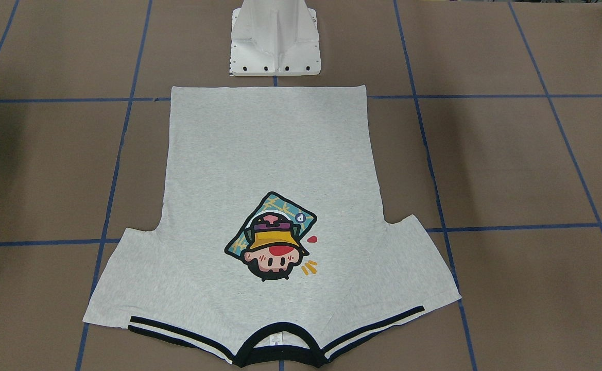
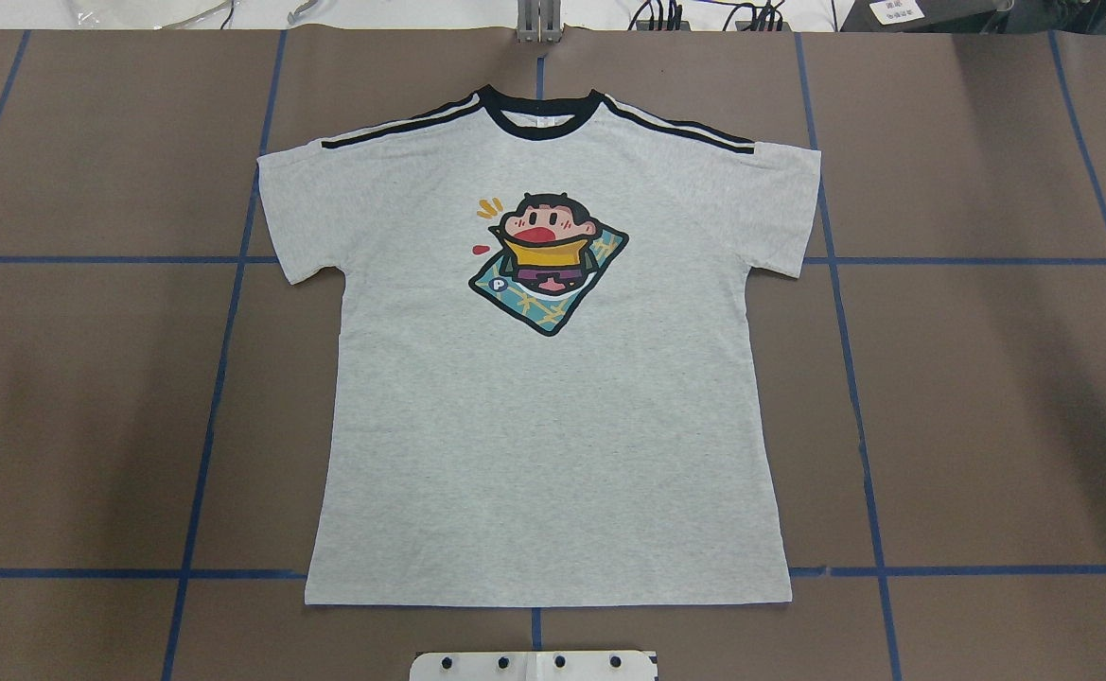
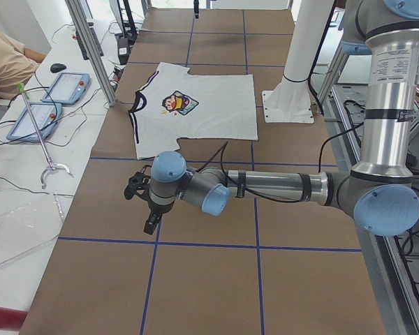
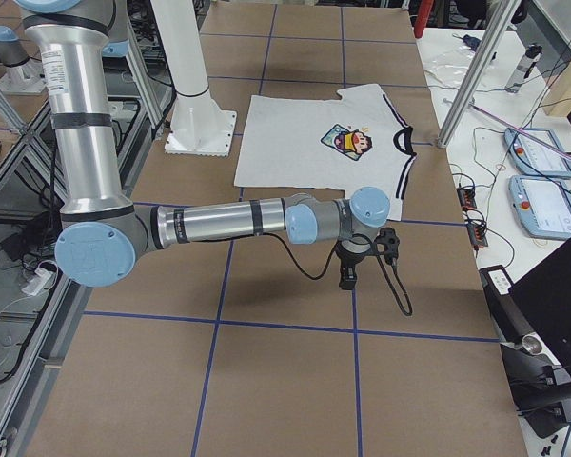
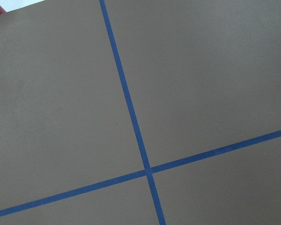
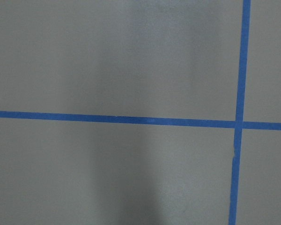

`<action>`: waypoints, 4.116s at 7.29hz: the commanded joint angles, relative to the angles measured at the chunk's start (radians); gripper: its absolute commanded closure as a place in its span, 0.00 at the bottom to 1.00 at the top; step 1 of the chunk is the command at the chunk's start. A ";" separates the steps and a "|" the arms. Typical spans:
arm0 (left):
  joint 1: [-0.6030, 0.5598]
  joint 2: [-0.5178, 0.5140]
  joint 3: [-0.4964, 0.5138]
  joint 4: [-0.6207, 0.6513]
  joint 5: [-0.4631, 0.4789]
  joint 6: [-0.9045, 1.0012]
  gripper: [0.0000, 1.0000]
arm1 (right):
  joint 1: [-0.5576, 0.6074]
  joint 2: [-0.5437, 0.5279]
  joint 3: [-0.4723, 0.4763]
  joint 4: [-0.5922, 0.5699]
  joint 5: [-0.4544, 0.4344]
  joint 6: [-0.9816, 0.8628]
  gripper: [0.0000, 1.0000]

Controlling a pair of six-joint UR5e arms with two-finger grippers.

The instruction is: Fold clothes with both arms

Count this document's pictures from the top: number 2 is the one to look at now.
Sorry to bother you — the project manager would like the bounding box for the grey cartoon print t-shirt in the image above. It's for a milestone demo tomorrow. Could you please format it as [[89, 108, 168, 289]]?
[[257, 86, 822, 608]]

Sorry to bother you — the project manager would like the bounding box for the aluminium frame post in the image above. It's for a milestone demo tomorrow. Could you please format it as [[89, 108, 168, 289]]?
[[517, 0, 564, 44]]

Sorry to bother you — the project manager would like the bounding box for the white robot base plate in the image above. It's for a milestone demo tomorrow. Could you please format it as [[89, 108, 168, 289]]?
[[409, 650, 659, 680]]

